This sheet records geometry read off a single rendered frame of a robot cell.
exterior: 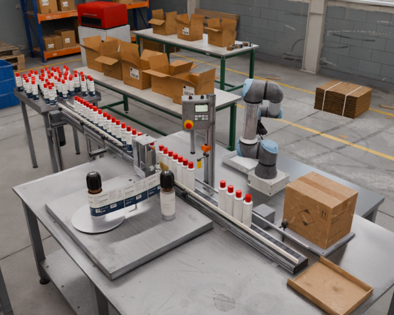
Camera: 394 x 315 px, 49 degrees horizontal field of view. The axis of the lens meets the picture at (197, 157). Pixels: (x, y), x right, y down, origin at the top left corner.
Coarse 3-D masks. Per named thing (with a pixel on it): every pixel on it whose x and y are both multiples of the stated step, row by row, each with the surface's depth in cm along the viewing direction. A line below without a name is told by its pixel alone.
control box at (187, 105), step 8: (184, 96) 261; (192, 96) 261; (184, 104) 255; (192, 104) 255; (208, 104) 256; (184, 112) 257; (192, 112) 257; (200, 112) 258; (208, 112) 258; (184, 120) 259; (192, 120) 260; (208, 120) 261; (184, 128) 262; (192, 128) 262; (200, 128) 263; (208, 128) 263
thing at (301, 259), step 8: (128, 152) 326; (176, 184) 285; (200, 192) 276; (208, 200) 268; (224, 216) 253; (248, 232) 239; (264, 232) 239; (256, 240) 234; (272, 240) 233; (272, 248) 227; (288, 248) 227; (296, 256) 222; (296, 264) 216
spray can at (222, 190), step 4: (224, 180) 249; (220, 184) 249; (224, 184) 248; (220, 188) 249; (224, 188) 249; (220, 192) 250; (224, 192) 249; (220, 196) 251; (224, 196) 250; (220, 200) 252; (224, 200) 252; (220, 204) 253; (224, 204) 253; (220, 208) 254; (224, 208) 254
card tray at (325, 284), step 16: (320, 256) 224; (304, 272) 218; (320, 272) 218; (336, 272) 218; (304, 288) 208; (320, 288) 208; (336, 288) 208; (352, 288) 208; (368, 288) 206; (320, 304) 197; (336, 304) 199; (352, 304) 199
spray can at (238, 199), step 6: (240, 192) 238; (234, 198) 241; (240, 198) 240; (234, 204) 242; (240, 204) 241; (234, 210) 244; (240, 210) 242; (234, 216) 246; (240, 216) 245; (234, 222) 247
